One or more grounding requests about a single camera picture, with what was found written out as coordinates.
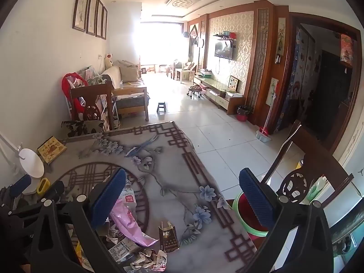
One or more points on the colourful framed picture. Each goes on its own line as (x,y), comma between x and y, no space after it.
(234,84)

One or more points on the red green plastic basin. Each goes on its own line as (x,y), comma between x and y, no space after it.
(247,221)

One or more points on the red wall hanging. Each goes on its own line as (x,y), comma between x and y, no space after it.
(347,49)

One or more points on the green plastic bottle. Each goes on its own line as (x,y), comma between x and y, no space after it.
(317,189)

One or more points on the round wheeled stool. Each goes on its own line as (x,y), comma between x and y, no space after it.
(194,88)

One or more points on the beige sofa pillow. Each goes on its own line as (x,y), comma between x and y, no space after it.
(129,72)

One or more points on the blue cartoon printed curtain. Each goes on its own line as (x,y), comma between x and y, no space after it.
(295,79)

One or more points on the floral printed tablecloth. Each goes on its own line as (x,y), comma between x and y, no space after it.
(170,182)

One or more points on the rectangular ceiling light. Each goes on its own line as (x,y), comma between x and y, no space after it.
(186,1)

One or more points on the framed wall picture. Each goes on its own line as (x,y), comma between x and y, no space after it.
(81,5)
(104,22)
(99,18)
(92,12)

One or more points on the gold printed book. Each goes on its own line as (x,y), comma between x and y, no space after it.
(52,149)

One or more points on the broom with dustpan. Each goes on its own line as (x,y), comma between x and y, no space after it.
(263,133)

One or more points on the yellow toy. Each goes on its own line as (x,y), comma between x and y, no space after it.
(299,165)

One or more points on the pink floral plastic bag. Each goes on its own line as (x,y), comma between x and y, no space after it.
(128,224)

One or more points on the white paper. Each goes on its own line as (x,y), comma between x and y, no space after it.
(150,260)
(113,233)

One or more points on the small black stool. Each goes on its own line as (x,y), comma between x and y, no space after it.
(161,106)

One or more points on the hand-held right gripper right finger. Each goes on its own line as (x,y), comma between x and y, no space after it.
(256,202)

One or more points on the dark entrance door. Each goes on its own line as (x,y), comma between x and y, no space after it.
(334,91)

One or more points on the television cabinet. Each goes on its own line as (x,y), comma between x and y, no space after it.
(219,91)

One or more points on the white desk lamp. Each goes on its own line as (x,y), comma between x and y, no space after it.
(31,162)

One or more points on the wooden frame sofa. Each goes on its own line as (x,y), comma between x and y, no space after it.
(130,91)

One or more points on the white plush toy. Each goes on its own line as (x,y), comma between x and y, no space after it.
(109,61)

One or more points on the clear plastic water bottle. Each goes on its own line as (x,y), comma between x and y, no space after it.
(129,199)

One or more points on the wall shelf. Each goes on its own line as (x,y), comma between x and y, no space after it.
(224,35)

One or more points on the yellow tape dispenser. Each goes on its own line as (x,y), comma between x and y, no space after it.
(39,189)

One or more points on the wall television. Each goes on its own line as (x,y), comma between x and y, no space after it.
(224,49)

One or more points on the carved wooden dining chair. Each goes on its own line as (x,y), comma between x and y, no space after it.
(327,165)

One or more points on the white side table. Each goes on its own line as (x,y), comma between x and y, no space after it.
(184,75)

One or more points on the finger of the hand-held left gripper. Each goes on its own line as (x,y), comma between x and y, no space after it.
(20,184)
(55,190)

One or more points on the red bag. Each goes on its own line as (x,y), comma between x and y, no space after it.
(68,82)

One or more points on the floral seat cushion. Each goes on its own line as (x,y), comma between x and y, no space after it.
(81,128)

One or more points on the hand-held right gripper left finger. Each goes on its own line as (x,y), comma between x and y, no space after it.
(109,199)

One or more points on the dark rimmed glass tank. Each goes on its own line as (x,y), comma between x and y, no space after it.
(348,227)

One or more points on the small flower wall picture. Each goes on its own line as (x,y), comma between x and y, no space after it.
(273,91)

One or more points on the long hanging wall scroll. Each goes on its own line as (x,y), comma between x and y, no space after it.
(280,37)

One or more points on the red trash bin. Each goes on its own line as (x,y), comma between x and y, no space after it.
(244,115)

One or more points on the dark brown cigarette box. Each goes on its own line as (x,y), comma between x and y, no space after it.
(169,240)

